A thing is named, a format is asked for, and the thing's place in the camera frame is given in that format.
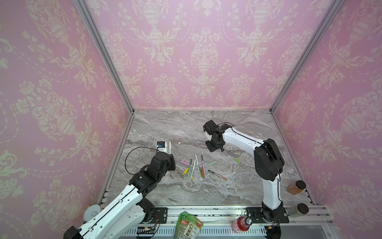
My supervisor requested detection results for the aluminium left corner post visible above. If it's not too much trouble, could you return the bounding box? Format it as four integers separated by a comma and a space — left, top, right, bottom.
74, 0, 134, 115

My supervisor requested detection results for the clear jar black lid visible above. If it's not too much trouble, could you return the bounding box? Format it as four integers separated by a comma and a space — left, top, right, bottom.
287, 203, 309, 217

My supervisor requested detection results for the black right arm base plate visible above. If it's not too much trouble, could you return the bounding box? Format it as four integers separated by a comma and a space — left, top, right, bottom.
244, 206, 289, 224

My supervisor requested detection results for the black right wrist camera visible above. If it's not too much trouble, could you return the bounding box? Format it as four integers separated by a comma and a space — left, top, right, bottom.
203, 120, 219, 135

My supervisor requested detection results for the white pen yellow tip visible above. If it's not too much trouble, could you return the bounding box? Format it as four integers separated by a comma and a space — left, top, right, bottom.
191, 159, 197, 179

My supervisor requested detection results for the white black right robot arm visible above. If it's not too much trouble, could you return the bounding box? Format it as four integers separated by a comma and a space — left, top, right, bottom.
203, 120, 285, 223

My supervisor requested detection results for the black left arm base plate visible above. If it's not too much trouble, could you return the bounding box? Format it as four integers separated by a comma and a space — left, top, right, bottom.
142, 207, 168, 224

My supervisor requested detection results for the black left camera cable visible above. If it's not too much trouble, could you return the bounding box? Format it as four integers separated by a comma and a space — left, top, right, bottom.
124, 146, 159, 176

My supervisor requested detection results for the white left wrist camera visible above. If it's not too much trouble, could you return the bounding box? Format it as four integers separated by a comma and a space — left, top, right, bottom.
157, 141, 167, 153

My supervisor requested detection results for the aluminium right corner post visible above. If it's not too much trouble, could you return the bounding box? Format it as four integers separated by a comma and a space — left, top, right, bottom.
269, 0, 345, 116

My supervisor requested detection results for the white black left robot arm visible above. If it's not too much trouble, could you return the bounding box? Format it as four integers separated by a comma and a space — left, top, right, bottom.
63, 151, 176, 239

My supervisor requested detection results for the aluminium front rail frame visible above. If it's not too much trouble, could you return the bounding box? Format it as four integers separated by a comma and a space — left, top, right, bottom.
120, 205, 340, 239

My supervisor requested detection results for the aluminium corner post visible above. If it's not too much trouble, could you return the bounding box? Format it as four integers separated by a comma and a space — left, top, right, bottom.
269, 0, 345, 116
74, 0, 134, 115

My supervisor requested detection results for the green snack bag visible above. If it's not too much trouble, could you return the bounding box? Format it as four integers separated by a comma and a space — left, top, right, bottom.
173, 211, 204, 239

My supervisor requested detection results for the red emergency stop button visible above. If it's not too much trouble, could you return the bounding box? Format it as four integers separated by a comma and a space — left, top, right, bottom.
231, 216, 253, 234

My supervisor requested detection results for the amber jar black lid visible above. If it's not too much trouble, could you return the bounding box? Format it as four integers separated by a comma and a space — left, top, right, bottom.
287, 180, 306, 195

